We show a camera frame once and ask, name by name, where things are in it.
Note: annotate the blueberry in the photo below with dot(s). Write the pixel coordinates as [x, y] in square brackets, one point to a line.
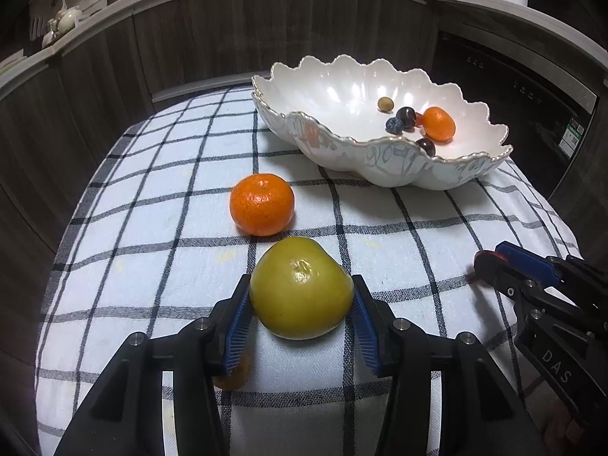
[394, 126]

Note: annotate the yellow green apple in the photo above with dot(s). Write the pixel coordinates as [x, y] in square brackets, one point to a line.
[299, 289]

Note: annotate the white scalloped bowl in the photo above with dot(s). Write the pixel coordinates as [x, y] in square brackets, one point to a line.
[351, 85]

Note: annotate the large orange mandarin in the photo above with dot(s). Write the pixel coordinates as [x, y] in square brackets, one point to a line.
[261, 204]

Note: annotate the green sticker label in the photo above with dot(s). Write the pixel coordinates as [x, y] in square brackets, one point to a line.
[572, 137]

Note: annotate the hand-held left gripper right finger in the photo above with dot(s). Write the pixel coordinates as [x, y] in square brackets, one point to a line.
[365, 332]

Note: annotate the small orange mandarin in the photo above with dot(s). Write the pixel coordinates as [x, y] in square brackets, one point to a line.
[439, 124]

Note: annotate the white teapot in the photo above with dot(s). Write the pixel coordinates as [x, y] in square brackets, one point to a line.
[66, 19]

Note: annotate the blue white checked cloth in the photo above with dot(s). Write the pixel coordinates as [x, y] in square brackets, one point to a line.
[142, 199]

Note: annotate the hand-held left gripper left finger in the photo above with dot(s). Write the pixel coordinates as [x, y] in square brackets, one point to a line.
[237, 330]

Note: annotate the grey kitchen countertop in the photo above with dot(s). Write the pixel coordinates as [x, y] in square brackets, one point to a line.
[522, 21]

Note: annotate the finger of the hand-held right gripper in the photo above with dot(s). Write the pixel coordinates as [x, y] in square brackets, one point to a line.
[503, 278]
[529, 266]

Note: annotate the black dishwasher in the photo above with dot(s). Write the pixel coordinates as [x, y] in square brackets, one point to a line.
[498, 104]

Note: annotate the brown longan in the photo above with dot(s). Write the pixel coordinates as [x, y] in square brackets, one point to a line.
[237, 380]
[385, 104]

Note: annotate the dark wood kitchen cabinets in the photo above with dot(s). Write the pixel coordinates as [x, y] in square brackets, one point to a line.
[213, 33]

